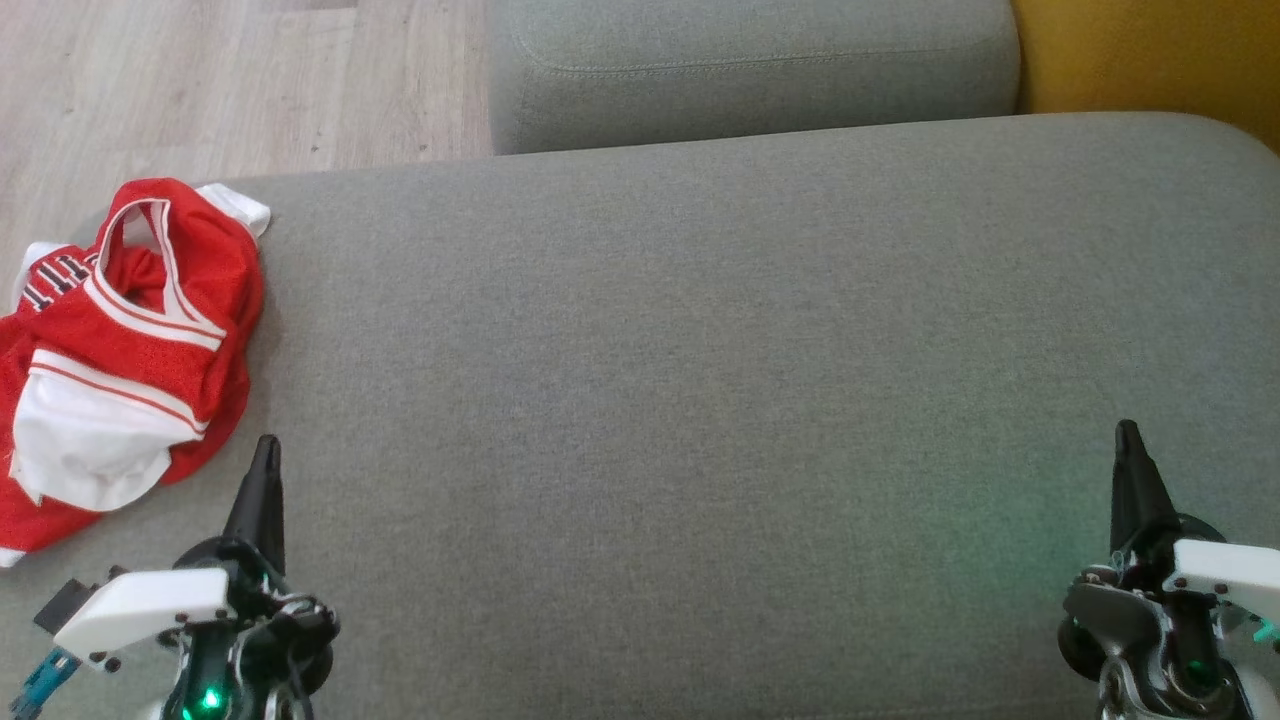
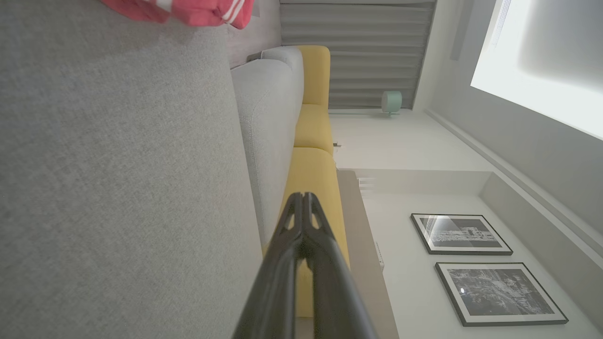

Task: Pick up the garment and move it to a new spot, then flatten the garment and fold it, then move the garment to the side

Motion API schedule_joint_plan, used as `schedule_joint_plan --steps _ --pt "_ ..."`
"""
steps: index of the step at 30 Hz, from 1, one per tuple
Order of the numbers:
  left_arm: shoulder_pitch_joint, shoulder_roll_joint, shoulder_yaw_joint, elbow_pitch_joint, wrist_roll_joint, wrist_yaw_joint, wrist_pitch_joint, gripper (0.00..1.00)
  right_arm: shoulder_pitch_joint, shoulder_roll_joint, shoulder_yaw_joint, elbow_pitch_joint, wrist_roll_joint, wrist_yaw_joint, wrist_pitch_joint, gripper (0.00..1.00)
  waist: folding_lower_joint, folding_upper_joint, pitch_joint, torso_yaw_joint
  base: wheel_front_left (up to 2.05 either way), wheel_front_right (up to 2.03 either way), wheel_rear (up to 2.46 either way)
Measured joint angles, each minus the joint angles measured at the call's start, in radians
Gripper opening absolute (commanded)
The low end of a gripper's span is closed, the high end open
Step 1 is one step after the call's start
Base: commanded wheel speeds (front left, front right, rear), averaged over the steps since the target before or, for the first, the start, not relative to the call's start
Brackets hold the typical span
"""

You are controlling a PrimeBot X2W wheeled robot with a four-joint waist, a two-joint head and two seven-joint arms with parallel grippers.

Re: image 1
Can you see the large grey sofa seat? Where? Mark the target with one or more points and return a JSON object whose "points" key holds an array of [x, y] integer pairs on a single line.
{"points": [[700, 400]]}

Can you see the grey sofa cushion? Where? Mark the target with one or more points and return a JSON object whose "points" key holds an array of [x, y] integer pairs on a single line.
{"points": [[750, 70]]}

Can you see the blue left camera connector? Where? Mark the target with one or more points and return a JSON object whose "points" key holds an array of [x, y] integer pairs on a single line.
{"points": [[45, 680]]}

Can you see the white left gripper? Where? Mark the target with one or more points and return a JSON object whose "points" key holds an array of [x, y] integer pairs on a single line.
{"points": [[150, 605]]}

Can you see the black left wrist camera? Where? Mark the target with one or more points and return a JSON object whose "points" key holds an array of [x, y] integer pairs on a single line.
{"points": [[65, 605]]}

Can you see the red white basketball jersey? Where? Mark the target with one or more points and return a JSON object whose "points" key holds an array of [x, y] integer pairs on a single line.
{"points": [[190, 260]]}

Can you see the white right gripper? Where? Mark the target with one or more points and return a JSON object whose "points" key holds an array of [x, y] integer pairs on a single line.
{"points": [[1200, 620]]}

